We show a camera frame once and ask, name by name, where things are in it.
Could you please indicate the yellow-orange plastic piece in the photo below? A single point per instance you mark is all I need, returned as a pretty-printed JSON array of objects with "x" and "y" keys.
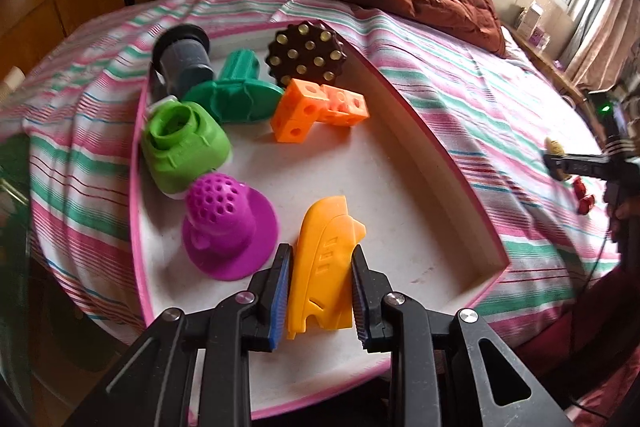
[{"x": 320, "y": 267}]

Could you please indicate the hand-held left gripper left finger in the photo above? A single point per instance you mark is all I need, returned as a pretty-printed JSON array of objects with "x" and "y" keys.
[{"x": 280, "y": 307}]

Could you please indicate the brown quilt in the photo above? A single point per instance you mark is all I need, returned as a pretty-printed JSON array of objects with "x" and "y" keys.
[{"x": 450, "y": 7}]

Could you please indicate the brown knobbed massage comb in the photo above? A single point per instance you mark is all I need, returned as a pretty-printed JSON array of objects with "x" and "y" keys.
[{"x": 300, "y": 52}]

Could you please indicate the red cloth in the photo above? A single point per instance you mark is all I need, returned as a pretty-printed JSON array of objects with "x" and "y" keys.
[{"x": 575, "y": 332}]

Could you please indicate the beige perforated ball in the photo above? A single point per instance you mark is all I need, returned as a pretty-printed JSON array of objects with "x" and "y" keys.
[{"x": 554, "y": 146}]

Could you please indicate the grey cylinder with black ends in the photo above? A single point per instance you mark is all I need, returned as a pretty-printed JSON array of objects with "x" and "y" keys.
[{"x": 187, "y": 57}]

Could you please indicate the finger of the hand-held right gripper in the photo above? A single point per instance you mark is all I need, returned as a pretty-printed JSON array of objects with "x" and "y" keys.
[{"x": 580, "y": 166}]

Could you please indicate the beige curtain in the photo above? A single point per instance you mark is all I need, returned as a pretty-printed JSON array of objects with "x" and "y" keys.
[{"x": 600, "y": 32}]

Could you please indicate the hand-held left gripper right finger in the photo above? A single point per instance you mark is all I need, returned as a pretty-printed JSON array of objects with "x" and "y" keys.
[{"x": 359, "y": 302}]

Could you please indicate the white box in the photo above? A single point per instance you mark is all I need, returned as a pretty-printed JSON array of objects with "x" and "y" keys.
[{"x": 531, "y": 18}]

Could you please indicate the orange cube block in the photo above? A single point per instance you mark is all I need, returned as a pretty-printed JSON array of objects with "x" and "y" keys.
[{"x": 300, "y": 112}]

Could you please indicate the purple perforated plastic toy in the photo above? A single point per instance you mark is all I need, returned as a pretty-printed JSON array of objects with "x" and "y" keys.
[{"x": 225, "y": 227}]

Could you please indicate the white tray with pink rim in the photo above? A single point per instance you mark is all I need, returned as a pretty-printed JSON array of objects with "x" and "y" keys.
[{"x": 400, "y": 207}]

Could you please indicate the dark green plastic piece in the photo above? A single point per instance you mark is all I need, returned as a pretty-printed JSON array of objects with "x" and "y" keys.
[{"x": 235, "y": 92}]

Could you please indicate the purple box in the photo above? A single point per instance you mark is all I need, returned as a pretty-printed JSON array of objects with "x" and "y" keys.
[{"x": 540, "y": 42}]

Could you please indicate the green plug-in vaporizer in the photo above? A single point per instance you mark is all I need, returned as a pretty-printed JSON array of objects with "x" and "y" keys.
[{"x": 175, "y": 152}]

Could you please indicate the wooden shelf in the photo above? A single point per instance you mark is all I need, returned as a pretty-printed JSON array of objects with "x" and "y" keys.
[{"x": 545, "y": 72}]

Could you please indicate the striped bedsheet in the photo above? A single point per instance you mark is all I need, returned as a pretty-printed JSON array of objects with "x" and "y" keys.
[{"x": 450, "y": 107}]

